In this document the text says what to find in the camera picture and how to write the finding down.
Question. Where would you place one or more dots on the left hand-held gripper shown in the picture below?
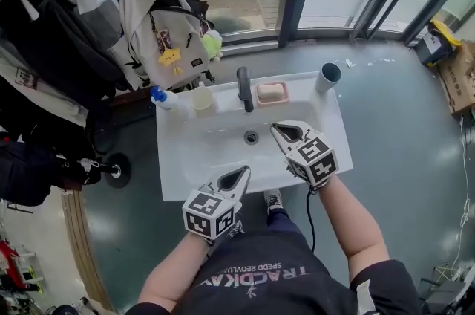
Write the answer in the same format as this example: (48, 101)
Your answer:
(208, 213)

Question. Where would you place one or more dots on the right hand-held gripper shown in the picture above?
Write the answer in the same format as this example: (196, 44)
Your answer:
(315, 161)

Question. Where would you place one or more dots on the pink soap dish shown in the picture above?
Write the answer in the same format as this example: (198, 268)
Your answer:
(285, 98)

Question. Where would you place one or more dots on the person's right forearm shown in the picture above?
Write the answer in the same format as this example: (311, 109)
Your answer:
(352, 232)

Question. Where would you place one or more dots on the person's left forearm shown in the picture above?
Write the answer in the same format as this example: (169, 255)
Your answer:
(170, 272)

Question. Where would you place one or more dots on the white ceramic sink basin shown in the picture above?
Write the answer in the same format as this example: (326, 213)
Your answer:
(208, 154)

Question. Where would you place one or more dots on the person's right shoe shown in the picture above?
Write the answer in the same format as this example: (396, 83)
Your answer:
(273, 200)

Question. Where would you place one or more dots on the person's shoe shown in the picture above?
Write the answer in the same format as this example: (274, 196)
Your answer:
(235, 229)
(273, 200)

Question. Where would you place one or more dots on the metal sink drain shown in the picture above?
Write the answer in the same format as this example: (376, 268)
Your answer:
(251, 137)

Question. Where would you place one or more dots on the person's left shoe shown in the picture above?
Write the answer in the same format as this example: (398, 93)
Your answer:
(235, 229)

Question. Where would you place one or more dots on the grey-green cup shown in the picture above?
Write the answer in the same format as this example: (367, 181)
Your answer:
(326, 81)

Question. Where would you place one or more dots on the person's navy trousers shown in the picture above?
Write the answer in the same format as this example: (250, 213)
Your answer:
(284, 226)

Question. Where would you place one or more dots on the black faucet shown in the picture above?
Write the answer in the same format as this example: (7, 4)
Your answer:
(245, 90)

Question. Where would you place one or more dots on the cream cup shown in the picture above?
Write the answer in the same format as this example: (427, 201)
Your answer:
(202, 100)

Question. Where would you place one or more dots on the white bottle blue cap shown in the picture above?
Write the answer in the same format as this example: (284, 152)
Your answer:
(174, 103)

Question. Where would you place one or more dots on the person's black printed t-shirt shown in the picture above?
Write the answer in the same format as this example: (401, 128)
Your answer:
(267, 287)

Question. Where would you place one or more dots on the black wheel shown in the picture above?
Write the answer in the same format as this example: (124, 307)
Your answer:
(118, 170)

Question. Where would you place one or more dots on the green plush toy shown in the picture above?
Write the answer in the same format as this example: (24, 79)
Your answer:
(212, 46)

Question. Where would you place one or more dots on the yellow star charm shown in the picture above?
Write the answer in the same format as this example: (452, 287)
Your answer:
(170, 59)

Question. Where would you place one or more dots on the brown patterned bag charm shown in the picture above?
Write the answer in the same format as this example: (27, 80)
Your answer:
(164, 40)

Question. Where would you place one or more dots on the black bin yellow bag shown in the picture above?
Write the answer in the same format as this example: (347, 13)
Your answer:
(434, 46)

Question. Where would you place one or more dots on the brown ribbed floor strip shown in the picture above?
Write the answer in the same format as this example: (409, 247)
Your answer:
(83, 250)

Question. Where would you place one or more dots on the cardboard box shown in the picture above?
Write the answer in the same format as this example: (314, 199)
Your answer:
(460, 79)

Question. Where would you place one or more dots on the beige backpack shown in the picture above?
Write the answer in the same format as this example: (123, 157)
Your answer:
(156, 9)

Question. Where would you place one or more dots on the black jacket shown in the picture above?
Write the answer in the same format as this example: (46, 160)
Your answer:
(59, 42)

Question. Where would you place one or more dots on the white printed garment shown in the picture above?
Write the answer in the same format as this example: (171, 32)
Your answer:
(22, 79)

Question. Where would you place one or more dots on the grey chair black frame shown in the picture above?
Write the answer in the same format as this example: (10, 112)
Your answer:
(445, 295)

